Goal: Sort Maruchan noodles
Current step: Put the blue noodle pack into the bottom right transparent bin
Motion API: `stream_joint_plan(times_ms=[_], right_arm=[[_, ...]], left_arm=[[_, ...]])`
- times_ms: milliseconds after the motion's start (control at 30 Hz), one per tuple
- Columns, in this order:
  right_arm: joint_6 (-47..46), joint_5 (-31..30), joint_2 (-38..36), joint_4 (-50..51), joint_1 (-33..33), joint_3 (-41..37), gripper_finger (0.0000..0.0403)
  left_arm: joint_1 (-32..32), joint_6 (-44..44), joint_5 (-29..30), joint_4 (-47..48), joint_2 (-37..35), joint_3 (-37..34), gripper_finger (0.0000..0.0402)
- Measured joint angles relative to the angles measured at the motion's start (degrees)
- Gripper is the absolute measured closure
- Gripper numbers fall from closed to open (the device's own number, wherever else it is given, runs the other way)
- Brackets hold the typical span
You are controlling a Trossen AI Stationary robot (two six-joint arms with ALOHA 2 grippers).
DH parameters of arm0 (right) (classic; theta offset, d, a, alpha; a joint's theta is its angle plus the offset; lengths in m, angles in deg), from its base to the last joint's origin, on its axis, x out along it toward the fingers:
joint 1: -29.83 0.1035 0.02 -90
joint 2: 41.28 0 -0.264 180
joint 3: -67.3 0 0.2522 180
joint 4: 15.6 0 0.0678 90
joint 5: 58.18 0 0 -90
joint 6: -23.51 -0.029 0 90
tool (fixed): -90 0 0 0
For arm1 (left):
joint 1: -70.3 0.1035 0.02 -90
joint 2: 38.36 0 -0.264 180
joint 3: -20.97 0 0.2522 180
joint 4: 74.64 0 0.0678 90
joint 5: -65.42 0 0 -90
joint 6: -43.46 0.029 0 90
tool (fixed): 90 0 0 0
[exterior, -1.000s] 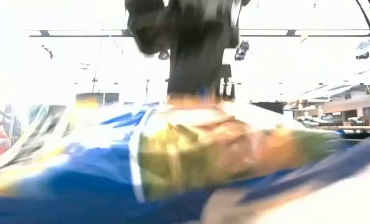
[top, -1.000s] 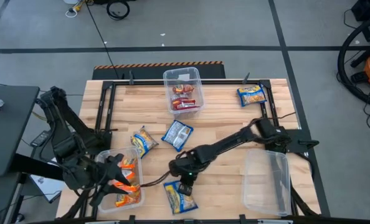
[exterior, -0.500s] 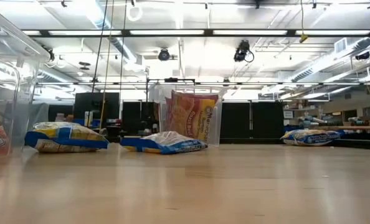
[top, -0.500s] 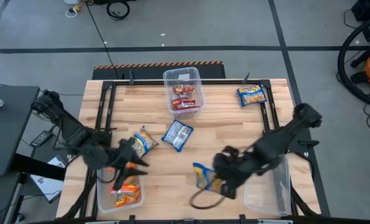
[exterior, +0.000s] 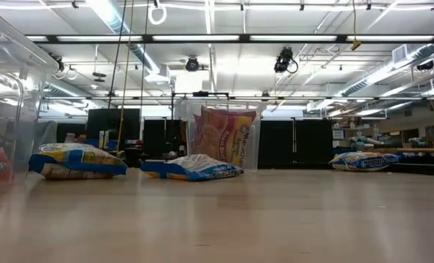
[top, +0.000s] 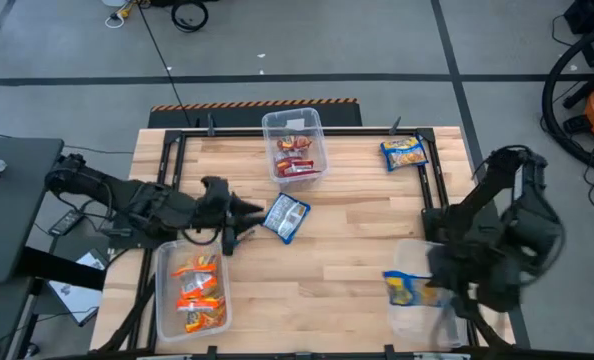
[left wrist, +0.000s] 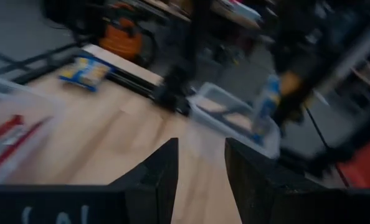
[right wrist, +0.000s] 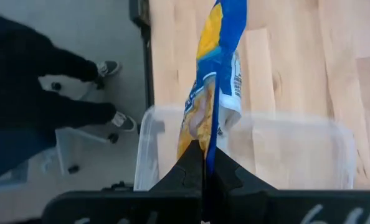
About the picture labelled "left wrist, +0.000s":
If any black vacuum hose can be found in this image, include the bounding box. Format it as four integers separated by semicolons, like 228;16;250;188
135;26;159;68

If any orange shop vacuum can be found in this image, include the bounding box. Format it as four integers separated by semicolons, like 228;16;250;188
99;17;145;62

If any red floor mat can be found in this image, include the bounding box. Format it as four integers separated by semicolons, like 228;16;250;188
336;130;370;189

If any blue Maruchan noodle pack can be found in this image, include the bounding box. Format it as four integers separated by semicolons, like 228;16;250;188
59;55;113;93
252;74;282;146

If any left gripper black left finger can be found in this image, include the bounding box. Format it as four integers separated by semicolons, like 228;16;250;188
108;138;179;224

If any black metal table frame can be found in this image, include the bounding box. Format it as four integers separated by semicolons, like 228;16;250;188
13;52;192;114

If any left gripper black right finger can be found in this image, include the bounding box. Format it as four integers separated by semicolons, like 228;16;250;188
224;138;326;224

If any clear plastic bin with label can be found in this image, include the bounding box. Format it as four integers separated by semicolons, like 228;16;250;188
0;73;66;187

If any red Maruchan noodle pack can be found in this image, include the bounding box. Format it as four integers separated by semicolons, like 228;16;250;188
0;114;54;175

